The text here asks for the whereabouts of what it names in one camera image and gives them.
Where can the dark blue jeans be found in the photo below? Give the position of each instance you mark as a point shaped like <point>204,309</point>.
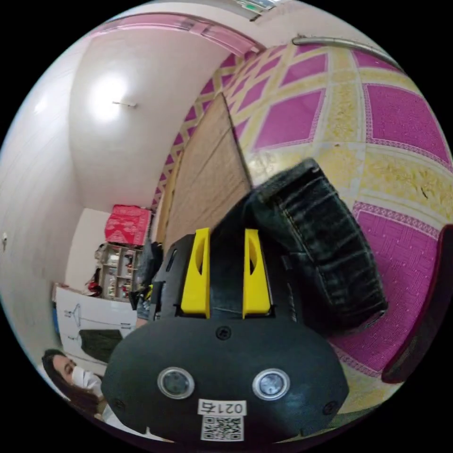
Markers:
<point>318,247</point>

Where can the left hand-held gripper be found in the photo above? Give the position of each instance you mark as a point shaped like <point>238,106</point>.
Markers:
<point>141,297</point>

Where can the person's body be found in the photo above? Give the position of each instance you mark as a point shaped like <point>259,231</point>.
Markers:
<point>79,380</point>

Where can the dark red cushion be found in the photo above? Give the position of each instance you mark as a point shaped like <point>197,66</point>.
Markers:
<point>421,311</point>

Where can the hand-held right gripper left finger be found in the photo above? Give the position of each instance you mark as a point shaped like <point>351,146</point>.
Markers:
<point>194,283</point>

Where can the red carton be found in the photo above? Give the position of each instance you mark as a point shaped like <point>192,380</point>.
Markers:
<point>125,224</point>

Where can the shelf with small items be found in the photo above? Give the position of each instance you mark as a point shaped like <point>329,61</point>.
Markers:
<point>118,269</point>

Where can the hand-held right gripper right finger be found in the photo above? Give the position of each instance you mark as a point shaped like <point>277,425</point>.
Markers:
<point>256,290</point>

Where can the white carton with lamp drawing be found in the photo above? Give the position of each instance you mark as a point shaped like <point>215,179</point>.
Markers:
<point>95,318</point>

